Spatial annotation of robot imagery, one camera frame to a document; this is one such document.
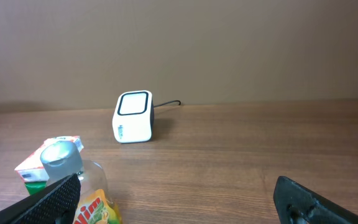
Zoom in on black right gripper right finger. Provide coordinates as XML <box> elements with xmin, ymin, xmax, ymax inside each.
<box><xmin>273</xmin><ymin>176</ymin><xmax>358</xmax><ymax>224</ymax></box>

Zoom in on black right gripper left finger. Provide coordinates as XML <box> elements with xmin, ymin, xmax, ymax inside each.
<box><xmin>0</xmin><ymin>174</ymin><xmax>81</xmax><ymax>224</ymax></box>

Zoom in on red white tissue box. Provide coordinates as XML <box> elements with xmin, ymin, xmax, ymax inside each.
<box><xmin>14</xmin><ymin>136</ymin><xmax>84</xmax><ymax>182</ymax></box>

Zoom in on yellow dish soap bottle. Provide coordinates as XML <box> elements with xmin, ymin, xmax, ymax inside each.
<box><xmin>42</xmin><ymin>141</ymin><xmax>122</xmax><ymax>224</ymax></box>

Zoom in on green lidded small jar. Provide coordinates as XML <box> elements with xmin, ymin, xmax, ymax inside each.
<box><xmin>24</xmin><ymin>181</ymin><xmax>46</xmax><ymax>195</ymax></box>

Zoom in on white barcode scanner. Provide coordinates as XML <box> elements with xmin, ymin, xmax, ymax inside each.
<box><xmin>112</xmin><ymin>90</ymin><xmax>154</xmax><ymax>144</ymax></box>

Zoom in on black scanner cable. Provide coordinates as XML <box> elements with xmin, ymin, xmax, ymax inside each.
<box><xmin>152</xmin><ymin>100</ymin><xmax>182</xmax><ymax>109</ymax></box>

